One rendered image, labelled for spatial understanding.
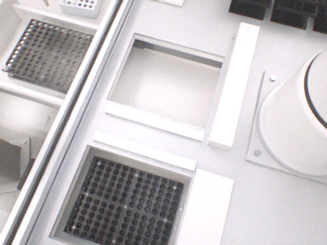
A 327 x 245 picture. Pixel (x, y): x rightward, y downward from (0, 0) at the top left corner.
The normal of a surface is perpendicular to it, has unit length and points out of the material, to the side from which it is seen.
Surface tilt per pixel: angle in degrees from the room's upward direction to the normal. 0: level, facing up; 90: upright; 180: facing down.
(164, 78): 0
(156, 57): 0
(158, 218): 0
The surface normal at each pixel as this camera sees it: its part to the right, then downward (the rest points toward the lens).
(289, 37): 0.00, -0.33
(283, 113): -1.00, 0.08
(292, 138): -0.86, 0.48
